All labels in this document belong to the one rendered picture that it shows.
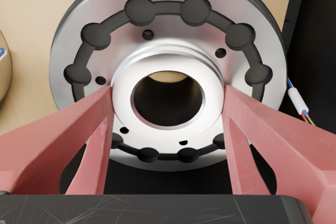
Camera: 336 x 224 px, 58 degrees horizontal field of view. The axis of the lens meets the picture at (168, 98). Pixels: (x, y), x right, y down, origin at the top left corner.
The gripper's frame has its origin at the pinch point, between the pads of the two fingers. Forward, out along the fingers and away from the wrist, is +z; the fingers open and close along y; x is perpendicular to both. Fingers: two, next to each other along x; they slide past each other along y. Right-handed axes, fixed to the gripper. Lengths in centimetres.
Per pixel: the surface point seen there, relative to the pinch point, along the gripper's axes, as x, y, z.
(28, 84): 2.4, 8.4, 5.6
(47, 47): -0.1, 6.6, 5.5
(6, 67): 0.8, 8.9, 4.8
